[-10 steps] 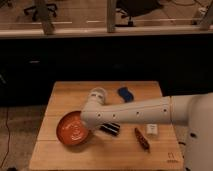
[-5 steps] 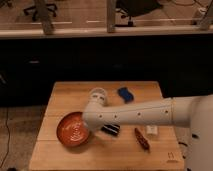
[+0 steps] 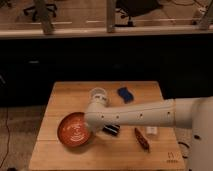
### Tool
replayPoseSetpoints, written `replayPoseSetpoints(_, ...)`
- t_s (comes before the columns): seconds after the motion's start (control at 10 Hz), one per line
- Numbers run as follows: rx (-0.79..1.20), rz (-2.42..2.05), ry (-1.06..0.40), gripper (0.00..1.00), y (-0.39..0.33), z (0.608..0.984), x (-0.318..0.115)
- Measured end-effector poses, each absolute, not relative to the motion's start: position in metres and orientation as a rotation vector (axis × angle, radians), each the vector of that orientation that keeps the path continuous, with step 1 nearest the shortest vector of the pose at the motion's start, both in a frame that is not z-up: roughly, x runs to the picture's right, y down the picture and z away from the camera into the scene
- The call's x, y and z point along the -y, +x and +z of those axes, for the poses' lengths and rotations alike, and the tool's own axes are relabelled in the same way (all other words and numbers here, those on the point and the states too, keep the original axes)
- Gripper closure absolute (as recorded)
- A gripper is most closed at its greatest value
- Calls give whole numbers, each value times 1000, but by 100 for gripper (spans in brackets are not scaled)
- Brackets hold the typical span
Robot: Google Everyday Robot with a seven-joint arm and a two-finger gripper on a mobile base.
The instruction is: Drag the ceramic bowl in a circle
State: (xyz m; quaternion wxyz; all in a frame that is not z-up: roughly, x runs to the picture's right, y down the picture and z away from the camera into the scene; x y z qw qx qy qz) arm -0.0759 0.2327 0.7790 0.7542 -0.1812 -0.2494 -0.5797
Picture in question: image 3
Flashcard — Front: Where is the black office chair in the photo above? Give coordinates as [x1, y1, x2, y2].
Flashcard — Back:
[116, 0, 162, 27]
[23, 3, 57, 22]

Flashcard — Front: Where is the black cable on floor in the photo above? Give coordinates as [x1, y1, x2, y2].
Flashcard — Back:
[0, 106, 11, 169]

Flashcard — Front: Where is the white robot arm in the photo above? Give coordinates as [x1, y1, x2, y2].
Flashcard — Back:
[85, 94, 213, 171]

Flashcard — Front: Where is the black office chair right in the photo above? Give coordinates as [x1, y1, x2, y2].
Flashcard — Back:
[116, 0, 162, 27]

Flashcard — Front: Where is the black striped box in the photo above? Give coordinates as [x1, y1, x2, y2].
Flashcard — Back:
[102, 125, 120, 136]

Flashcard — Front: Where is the clear plastic cup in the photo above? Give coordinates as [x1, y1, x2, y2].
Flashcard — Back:
[90, 87, 107, 100]

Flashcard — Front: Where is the black office chair left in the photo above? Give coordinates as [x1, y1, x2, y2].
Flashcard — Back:
[23, 3, 57, 22]

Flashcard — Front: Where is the orange ceramic bowl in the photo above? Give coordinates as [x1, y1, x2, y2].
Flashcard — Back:
[57, 112, 91, 148]

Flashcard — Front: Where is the small white bottle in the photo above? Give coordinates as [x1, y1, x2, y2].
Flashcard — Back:
[146, 126, 158, 135]

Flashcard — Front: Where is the blue sponge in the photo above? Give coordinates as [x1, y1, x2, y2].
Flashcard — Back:
[117, 87, 134, 103]

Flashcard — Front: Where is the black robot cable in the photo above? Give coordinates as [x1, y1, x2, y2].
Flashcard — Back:
[178, 141, 194, 171]

